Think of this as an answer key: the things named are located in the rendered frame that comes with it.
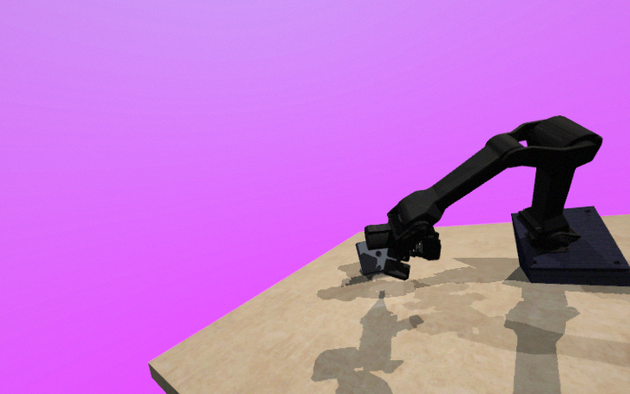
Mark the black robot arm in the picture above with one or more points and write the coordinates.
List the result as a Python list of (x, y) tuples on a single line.
[(555, 146)]

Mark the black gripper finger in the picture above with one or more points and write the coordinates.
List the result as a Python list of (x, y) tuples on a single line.
[(390, 253)]

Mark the grey sloped panel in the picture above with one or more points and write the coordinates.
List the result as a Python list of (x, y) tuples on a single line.
[(372, 261)]

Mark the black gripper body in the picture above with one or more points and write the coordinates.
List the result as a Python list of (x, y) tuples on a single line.
[(397, 269)]

